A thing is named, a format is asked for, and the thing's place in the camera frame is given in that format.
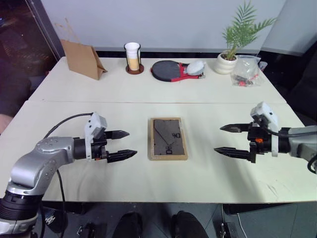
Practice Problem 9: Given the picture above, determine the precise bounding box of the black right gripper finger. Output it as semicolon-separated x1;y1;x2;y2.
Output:
213;146;251;161
219;123;252;133

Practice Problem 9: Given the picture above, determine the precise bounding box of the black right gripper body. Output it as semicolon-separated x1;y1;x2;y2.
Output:
247;120;273;164

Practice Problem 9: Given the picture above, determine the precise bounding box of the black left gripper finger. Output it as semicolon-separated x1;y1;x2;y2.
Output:
106;149;138;164
105;130;130;140

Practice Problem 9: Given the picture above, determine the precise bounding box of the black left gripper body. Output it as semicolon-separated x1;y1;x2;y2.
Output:
91;130;111;162

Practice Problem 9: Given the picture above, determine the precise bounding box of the clear plastic bag with parts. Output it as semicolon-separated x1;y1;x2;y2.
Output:
230;55;268;88

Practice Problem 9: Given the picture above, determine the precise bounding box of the white ribbed plant pot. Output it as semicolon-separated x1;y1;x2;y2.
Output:
213;52;238;75

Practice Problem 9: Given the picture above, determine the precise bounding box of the dark rounded shape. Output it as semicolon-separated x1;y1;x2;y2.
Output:
117;211;144;238
171;210;209;238

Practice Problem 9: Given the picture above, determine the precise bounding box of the white cup in holder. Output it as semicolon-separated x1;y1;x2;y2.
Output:
123;42;145;75

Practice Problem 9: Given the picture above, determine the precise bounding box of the black device under table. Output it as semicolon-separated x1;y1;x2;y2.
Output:
217;221;239;238

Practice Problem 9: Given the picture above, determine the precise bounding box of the black and red table tennis paddle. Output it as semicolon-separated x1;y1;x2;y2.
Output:
150;60;207;83

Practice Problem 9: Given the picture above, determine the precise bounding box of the brown paper bag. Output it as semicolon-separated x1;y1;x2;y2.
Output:
54;17;108;81

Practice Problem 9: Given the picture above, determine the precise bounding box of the black box under table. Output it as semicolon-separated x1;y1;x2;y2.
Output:
76;222;97;238

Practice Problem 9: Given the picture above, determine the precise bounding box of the green fern plant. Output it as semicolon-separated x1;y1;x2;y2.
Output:
221;0;277;60

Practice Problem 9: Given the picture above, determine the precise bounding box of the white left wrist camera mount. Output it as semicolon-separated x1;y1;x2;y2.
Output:
83;112;108;162

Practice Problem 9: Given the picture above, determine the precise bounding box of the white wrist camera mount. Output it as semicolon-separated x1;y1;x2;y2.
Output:
250;101;280;157
83;112;108;162

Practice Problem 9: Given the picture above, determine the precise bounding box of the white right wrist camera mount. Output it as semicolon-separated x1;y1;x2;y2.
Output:
250;101;280;157

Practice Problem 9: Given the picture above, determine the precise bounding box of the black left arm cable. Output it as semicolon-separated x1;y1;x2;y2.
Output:
41;113;95;235

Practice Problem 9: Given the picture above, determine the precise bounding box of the wooden framed dark board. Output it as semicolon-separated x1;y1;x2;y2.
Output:
148;117;189;162

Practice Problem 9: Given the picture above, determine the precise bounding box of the white cable on floor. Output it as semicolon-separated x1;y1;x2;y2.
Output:
237;212;249;238

